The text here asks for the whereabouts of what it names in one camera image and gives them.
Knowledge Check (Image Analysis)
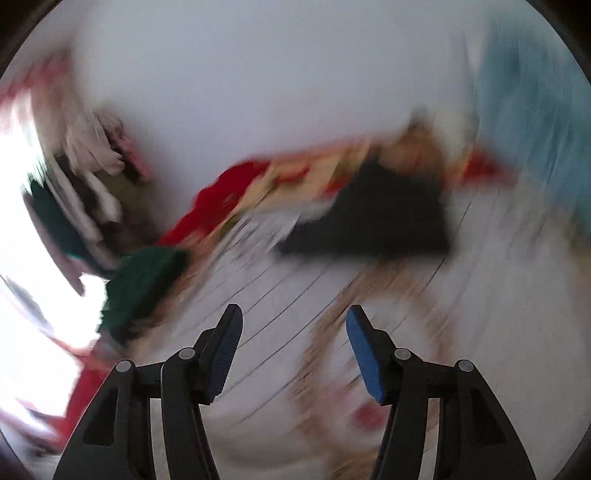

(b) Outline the white printed bedsheet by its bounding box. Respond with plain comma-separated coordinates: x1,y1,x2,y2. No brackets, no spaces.
139,185,587,480

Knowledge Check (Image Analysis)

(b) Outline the red floral blanket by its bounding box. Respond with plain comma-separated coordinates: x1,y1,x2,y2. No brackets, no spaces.
60,134,513,444

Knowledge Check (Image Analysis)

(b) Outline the folded green garment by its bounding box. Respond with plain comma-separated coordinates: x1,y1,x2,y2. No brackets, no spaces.
97,247,190,342

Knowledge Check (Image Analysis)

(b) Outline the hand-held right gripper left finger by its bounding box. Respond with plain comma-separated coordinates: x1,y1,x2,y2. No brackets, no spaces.
53,304,244,480

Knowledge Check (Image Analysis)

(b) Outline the pile of mixed clothes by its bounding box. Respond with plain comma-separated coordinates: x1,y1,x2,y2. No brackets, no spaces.
25,108,155,278

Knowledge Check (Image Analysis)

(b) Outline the black garment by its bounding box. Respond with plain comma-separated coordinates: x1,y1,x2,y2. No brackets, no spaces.
274,164,451,257

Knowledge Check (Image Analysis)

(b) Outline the white fuzzy cloth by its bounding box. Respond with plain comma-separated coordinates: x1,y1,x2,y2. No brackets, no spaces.
434,108,481,155

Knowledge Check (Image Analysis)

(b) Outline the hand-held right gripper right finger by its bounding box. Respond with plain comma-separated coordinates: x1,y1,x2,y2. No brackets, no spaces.
346,305,537,480

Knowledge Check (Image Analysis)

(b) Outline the brown cloth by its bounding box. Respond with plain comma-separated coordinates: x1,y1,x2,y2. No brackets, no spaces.
383,122,458,185

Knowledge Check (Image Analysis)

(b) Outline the light blue cloth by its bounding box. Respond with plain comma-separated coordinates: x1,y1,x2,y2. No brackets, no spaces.
475,18,591,217

